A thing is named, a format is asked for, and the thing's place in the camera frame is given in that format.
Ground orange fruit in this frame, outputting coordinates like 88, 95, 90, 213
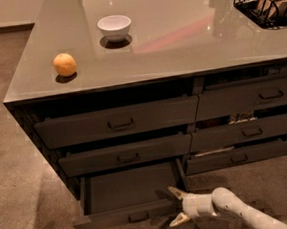
53, 53, 77, 77

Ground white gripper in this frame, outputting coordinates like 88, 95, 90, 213
167, 186, 216, 228

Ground white ceramic bowl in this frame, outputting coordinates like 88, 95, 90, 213
97, 15, 131, 43

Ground dark drawer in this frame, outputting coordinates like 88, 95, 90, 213
73, 159, 187, 229
186, 140, 287, 176
190, 114, 287, 152
196, 77, 287, 121
34, 96, 198, 149
58, 133, 192, 177

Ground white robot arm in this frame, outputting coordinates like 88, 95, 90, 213
168, 186, 287, 229

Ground dark cabinet with grey top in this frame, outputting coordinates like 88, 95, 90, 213
0, 0, 287, 207

